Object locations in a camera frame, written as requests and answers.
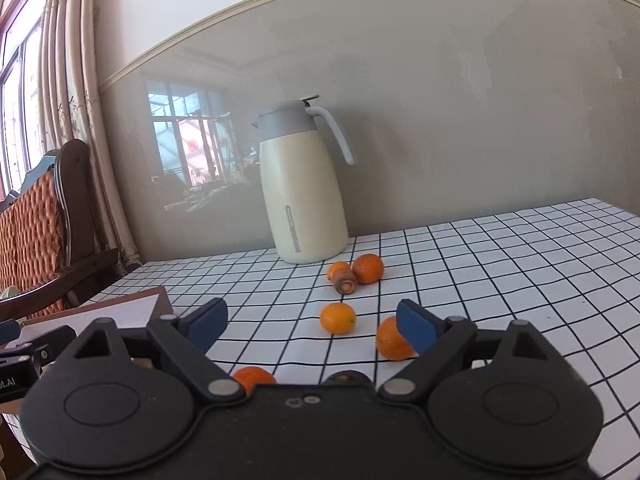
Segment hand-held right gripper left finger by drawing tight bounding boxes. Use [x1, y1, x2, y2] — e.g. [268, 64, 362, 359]
[75, 298, 247, 405]

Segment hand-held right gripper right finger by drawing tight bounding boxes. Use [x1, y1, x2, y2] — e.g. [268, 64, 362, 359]
[377, 299, 551, 405]

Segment oval orange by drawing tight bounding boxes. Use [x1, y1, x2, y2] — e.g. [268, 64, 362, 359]
[320, 302, 357, 336]

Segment partly hidden orange fruit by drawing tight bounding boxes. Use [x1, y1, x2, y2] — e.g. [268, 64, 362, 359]
[332, 267, 358, 295]

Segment large orange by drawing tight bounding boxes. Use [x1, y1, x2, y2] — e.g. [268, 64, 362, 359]
[376, 316, 418, 362]

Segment dimpled tangerine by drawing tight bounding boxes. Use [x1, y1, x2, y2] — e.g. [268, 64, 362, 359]
[352, 253, 385, 285]

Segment brown cardboard box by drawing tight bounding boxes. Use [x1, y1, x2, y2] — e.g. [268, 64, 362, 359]
[0, 286, 173, 371]

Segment white checkered tablecloth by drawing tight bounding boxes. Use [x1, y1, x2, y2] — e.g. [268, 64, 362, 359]
[82, 197, 640, 480]

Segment wooden chair orange cushion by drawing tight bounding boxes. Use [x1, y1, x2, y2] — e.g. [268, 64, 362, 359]
[0, 139, 120, 321]

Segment cream thermos jug grey lid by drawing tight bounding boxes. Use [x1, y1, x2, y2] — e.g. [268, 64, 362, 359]
[250, 94, 357, 265]

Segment window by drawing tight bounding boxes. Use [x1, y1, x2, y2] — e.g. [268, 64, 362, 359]
[0, 0, 51, 201]

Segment beige curtain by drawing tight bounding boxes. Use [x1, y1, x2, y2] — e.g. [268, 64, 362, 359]
[37, 0, 143, 267]

